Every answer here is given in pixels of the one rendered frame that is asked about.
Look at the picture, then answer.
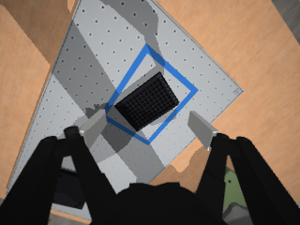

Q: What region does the blue tape rectangle outline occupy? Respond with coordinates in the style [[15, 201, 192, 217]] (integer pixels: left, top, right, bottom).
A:
[[104, 43, 199, 145]]

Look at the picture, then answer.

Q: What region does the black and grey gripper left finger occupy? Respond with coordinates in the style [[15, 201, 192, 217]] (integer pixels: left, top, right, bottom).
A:
[[0, 109, 137, 225]]

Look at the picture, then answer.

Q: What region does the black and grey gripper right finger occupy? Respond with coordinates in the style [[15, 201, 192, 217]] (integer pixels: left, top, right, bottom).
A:
[[185, 111, 300, 225]]

